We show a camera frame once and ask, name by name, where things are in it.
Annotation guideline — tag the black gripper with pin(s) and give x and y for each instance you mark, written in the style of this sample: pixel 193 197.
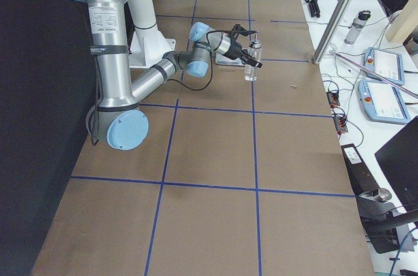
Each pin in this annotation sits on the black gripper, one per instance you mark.
pixel 234 49

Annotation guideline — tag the glass sauce bottle metal spout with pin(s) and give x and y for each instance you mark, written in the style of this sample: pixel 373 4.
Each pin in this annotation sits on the glass sauce bottle metal spout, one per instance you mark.
pixel 253 64

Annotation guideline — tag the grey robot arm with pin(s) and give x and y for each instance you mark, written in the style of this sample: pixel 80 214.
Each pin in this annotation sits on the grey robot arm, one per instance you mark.
pixel 116 117

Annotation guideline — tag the silver kitchen scale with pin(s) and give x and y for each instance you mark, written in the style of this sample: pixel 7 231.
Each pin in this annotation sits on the silver kitchen scale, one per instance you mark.
pixel 222 60

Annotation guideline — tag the clear water bottle black cap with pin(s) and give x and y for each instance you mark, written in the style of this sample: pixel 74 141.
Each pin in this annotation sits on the clear water bottle black cap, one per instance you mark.
pixel 357 25

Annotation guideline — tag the teach pendant with red button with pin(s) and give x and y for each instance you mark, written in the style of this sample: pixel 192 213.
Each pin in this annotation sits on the teach pendant with red button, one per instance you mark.
pixel 385 63

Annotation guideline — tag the black box white label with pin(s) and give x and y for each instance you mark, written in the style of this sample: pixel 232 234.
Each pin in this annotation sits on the black box white label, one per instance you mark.
pixel 360 176

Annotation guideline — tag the black monitor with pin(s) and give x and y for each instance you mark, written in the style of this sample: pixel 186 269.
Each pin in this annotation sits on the black monitor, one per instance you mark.
pixel 398 162

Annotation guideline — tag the aluminium frame post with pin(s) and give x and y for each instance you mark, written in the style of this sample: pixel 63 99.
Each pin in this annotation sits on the aluminium frame post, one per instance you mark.
pixel 330 30

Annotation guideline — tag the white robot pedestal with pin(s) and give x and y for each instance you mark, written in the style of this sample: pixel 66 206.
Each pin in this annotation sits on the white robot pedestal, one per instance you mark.
pixel 148 44

